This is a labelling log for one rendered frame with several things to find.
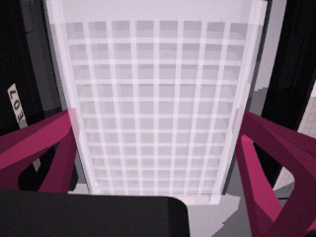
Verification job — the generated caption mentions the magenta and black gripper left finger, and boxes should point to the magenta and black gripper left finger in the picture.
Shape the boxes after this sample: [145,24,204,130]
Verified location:
[0,109,77,193]

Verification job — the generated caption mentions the black deep-well block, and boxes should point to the black deep-well block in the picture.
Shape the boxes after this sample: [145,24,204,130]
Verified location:
[0,0,55,192]

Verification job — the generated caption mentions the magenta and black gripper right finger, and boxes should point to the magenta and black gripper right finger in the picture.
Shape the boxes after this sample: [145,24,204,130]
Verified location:
[235,110,316,237]

